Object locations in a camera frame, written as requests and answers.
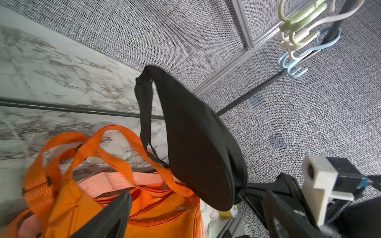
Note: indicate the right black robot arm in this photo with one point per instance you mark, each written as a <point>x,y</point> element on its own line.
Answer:
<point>361,220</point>

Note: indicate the black garment rack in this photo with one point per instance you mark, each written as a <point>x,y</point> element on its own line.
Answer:
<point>251,46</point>

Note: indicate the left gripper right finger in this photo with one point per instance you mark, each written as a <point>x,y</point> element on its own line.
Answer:
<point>283,222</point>

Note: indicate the light blue hook far right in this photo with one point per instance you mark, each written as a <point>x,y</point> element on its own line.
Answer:
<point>291,65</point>

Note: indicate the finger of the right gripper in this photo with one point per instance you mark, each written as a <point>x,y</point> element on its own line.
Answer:
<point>285,187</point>

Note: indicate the orange sling bag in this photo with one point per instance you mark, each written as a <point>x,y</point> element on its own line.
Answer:
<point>52,193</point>

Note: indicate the black sling bag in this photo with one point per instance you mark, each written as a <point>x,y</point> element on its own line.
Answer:
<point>202,152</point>

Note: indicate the pink sling bag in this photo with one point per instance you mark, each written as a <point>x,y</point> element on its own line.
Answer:
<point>95,186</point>

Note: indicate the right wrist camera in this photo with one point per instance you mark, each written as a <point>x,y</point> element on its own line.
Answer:
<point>327,179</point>

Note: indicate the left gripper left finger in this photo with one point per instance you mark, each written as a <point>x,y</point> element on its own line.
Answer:
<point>111,222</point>

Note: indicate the pale green hook right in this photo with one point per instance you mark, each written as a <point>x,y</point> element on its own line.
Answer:
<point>305,15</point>

